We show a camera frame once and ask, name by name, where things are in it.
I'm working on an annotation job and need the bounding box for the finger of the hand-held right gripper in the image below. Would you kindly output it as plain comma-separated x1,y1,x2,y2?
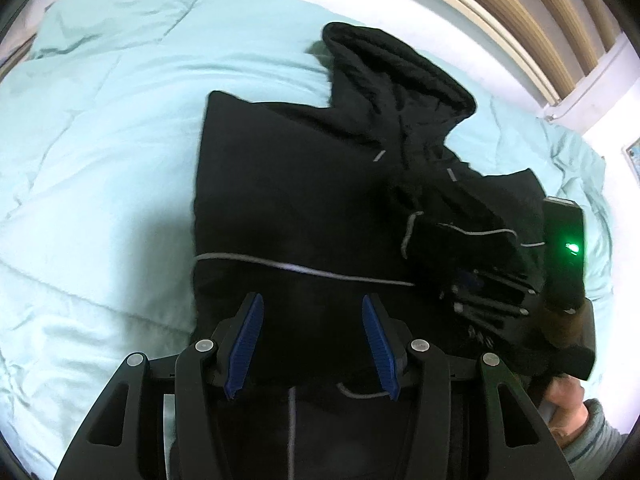
451,299,531,318
467,269,540,295

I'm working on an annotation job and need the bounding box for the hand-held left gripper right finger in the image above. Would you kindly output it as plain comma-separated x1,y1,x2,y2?
361,294,576,480

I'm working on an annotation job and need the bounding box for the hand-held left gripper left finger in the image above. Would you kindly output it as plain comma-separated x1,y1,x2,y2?
52,292,266,480

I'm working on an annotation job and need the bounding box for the black jacket with grey piping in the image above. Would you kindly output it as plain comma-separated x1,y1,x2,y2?
190,21,551,480

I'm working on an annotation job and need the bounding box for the person's right forearm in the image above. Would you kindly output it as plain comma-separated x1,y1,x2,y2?
560,399,630,480

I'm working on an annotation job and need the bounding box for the person's right hand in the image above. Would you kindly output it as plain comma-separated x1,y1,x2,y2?
542,375,592,448

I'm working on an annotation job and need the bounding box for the light teal blanket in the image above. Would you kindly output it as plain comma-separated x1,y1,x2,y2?
0,0,616,476

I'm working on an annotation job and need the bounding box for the wooden slatted headboard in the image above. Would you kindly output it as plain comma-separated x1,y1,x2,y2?
387,0,621,107

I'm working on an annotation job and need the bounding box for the wall picture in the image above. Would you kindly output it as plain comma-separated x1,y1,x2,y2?
621,142,640,182

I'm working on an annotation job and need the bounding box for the white wall trim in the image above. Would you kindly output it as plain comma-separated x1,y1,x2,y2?
537,34,640,137

